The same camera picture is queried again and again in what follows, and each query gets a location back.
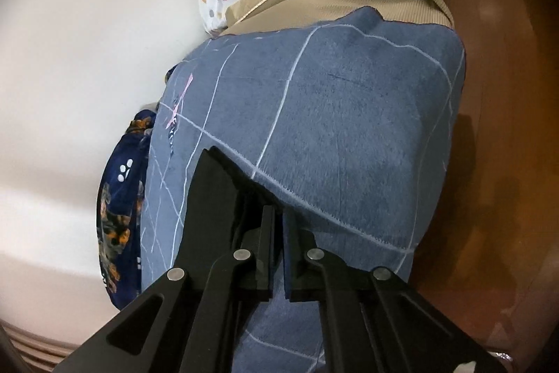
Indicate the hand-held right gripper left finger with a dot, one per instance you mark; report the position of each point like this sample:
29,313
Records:
267,255

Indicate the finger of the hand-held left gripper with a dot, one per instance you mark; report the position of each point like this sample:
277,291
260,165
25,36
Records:
218,202

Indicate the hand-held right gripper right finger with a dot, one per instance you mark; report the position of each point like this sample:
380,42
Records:
291,259

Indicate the navy floral cloth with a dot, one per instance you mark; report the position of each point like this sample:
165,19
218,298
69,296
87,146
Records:
118,202

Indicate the blue checked bedsheet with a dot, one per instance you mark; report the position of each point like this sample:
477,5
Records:
349,115

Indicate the stack of beige folded linens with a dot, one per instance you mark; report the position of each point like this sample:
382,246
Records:
35,349

